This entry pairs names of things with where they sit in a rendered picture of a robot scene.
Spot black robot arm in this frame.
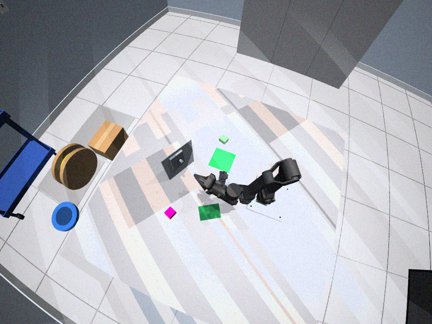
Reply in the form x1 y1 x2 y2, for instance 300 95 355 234
216 158 302 206

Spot small green block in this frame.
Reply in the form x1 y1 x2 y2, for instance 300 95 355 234
219 134 229 144

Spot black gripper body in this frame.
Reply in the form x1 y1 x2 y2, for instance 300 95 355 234
203 173 227 199

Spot grey panel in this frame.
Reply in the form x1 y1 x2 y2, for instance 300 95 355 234
161 139 194 180

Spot magenta block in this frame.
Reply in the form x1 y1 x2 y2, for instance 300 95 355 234
164 206 177 219

